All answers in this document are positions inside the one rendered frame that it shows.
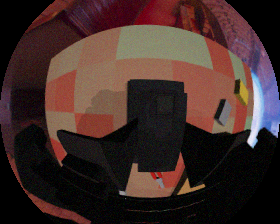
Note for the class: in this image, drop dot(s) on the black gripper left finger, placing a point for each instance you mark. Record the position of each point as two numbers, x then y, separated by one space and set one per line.
115 151

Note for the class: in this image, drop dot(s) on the tan wooden panel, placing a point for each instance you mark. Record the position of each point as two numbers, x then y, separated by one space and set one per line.
183 184

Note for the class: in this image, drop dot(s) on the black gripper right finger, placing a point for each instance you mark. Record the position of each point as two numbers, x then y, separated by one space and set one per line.
203 151

